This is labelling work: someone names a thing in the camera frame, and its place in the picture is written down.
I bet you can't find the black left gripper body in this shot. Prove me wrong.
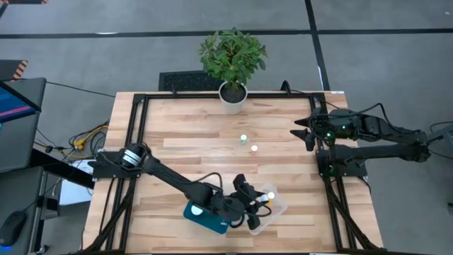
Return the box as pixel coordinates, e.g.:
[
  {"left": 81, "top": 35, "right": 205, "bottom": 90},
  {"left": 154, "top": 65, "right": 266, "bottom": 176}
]
[{"left": 222, "top": 173, "right": 263, "bottom": 231}]

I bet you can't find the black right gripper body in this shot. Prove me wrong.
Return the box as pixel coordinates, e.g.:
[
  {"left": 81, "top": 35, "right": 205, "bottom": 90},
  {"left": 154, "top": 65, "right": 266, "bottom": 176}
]
[{"left": 306, "top": 108, "right": 332, "bottom": 152}]

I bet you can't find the clear plastic bin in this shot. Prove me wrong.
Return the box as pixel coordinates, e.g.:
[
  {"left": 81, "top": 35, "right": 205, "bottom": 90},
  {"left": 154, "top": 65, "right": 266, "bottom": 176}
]
[{"left": 235, "top": 182, "right": 288, "bottom": 236}]

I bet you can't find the teal plastic bin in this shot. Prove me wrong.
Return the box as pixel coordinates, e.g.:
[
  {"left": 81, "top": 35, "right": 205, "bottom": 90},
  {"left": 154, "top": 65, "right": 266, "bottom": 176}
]
[{"left": 183, "top": 200, "right": 231, "bottom": 235}]

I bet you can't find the white plant pot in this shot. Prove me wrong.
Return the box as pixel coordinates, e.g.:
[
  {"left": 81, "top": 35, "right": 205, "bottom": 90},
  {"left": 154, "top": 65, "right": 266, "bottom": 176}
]
[{"left": 218, "top": 80, "right": 248, "bottom": 115}]

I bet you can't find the green leafy plant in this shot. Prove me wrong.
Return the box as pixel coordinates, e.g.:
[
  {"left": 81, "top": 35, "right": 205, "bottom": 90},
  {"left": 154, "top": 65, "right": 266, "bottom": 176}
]
[{"left": 197, "top": 26, "right": 269, "bottom": 89}]

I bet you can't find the grey stand base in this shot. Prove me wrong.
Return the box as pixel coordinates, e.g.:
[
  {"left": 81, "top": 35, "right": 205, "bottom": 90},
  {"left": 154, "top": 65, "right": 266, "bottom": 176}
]
[{"left": 428, "top": 122, "right": 453, "bottom": 160}]

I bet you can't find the black grille floor mat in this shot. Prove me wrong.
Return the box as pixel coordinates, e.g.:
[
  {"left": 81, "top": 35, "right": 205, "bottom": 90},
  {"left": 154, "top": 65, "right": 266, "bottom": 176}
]
[{"left": 158, "top": 70, "right": 224, "bottom": 92}]

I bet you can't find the white box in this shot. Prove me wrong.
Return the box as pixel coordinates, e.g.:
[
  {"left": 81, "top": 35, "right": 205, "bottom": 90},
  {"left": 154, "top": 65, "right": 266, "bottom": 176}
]
[{"left": 58, "top": 159, "right": 95, "bottom": 206}]

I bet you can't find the black computer mouse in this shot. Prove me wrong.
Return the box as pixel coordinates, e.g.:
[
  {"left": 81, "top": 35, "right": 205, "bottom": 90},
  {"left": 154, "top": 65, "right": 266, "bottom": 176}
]
[{"left": 0, "top": 210, "right": 28, "bottom": 248}]

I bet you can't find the grey side desk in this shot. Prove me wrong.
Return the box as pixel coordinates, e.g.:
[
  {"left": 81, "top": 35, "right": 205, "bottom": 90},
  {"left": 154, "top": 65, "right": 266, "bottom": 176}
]
[{"left": 0, "top": 76, "right": 49, "bottom": 255}]

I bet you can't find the black monitor blue screen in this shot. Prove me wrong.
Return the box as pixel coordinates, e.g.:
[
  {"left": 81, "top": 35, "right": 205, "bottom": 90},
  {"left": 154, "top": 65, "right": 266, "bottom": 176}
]
[{"left": 0, "top": 79, "right": 42, "bottom": 124}]

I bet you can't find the hazard striped floor mat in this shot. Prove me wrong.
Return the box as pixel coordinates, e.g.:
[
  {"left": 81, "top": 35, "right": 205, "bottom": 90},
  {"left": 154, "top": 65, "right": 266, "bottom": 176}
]
[{"left": 0, "top": 59, "right": 29, "bottom": 81}]

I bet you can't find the black aluminium table frame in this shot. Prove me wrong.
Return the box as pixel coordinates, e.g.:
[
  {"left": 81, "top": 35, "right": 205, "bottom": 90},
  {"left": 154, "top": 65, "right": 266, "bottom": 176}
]
[{"left": 79, "top": 92, "right": 382, "bottom": 255}]

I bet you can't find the yellow cable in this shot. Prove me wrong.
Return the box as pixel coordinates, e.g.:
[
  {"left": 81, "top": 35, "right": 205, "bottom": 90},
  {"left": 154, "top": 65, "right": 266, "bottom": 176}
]
[{"left": 72, "top": 124, "right": 109, "bottom": 152}]

